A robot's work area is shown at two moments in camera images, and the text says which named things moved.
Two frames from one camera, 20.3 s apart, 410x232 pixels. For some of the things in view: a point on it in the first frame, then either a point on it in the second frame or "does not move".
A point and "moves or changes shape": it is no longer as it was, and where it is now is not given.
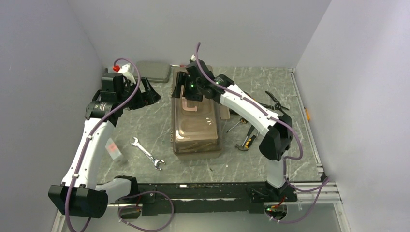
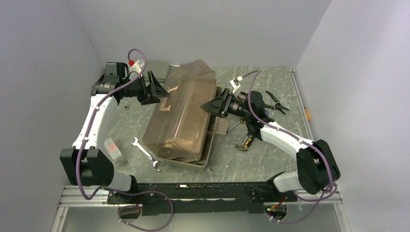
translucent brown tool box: x=197 y=126 moves or changes shape
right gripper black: x=182 y=79 -> x=219 y=104
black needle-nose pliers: x=277 y=105 does not move
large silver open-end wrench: x=155 y=162 does not move
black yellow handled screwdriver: x=241 y=120 does not move
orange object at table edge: x=307 y=114 does not move
